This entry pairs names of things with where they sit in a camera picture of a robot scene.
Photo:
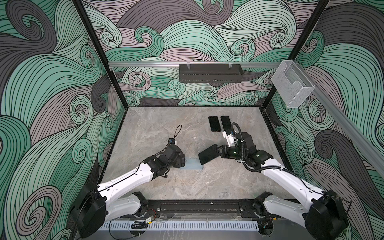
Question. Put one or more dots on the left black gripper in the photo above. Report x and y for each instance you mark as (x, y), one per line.
(180, 160)

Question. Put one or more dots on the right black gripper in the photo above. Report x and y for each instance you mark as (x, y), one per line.
(224, 154)

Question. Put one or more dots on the black smartphone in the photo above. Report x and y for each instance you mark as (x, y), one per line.
(226, 123)
(209, 154)

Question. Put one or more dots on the black phone case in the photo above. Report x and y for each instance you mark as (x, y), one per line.
(214, 124)

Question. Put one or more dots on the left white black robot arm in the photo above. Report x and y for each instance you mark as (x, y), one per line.
(96, 204)

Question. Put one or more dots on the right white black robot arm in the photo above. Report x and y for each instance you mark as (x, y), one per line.
(320, 212)

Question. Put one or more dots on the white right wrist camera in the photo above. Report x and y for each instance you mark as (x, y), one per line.
(230, 138)

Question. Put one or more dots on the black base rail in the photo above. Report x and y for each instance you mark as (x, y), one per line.
(198, 207)

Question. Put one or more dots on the clear acrylic wall holder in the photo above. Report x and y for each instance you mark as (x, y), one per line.
(292, 83)

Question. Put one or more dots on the white slotted cable duct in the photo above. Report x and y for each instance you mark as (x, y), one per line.
(211, 225)

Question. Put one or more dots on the black wall tray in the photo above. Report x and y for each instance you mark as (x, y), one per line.
(210, 73)

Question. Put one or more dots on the right aluminium rail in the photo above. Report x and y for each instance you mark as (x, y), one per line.
(331, 96)

